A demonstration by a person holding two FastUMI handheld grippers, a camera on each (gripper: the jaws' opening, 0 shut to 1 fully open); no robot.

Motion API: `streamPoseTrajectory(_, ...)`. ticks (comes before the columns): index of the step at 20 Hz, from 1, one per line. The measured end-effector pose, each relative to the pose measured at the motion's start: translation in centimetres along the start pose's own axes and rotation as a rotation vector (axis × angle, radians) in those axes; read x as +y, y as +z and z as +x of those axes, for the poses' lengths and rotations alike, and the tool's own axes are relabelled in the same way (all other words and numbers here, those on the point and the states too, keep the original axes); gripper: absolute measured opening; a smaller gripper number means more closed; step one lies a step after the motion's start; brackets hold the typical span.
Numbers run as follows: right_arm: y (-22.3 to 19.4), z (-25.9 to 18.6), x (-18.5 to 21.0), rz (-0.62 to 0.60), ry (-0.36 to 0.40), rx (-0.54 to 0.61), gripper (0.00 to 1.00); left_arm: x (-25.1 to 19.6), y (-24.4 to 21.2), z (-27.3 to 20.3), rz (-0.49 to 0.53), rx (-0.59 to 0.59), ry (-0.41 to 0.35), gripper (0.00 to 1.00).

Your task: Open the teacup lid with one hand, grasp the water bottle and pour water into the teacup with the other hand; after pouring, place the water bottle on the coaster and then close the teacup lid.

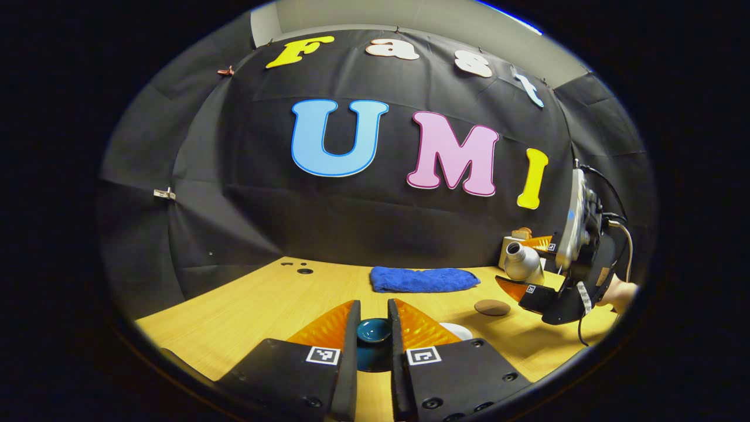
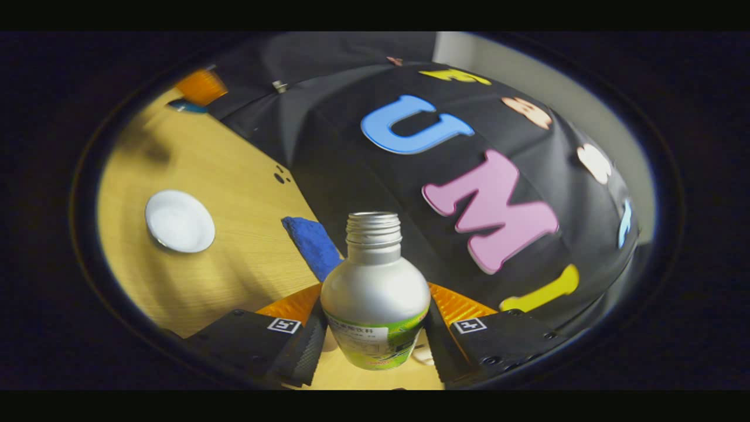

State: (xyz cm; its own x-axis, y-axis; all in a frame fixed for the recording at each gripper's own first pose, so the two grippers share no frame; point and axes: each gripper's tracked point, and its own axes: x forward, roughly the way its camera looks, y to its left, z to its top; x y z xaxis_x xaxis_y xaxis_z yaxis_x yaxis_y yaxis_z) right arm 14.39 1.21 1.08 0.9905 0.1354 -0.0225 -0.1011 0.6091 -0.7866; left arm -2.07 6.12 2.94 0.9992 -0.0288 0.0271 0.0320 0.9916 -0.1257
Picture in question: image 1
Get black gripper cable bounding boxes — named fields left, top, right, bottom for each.
left=577, top=163, right=629, bottom=222

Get black backdrop cloth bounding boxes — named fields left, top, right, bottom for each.
left=97, top=26, right=654, bottom=320

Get dark teal teacup lid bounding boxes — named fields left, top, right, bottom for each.
left=356, top=318, right=392, bottom=373

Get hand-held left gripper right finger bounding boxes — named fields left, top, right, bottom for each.
left=387, top=298, right=531, bottom=422

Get silver green water bottle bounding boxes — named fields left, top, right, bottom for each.
left=504, top=240, right=546, bottom=286

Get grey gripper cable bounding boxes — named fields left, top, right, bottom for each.
left=608, top=219, right=635, bottom=283

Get blue towel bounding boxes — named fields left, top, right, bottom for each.
left=370, top=266, right=481, bottom=294

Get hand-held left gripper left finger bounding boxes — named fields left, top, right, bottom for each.
left=217, top=299, right=361, bottom=422

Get round brown coaster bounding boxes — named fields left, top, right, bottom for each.
left=475, top=299, right=512, bottom=317

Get white toaster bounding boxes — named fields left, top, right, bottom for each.
left=499, top=234, right=522, bottom=270

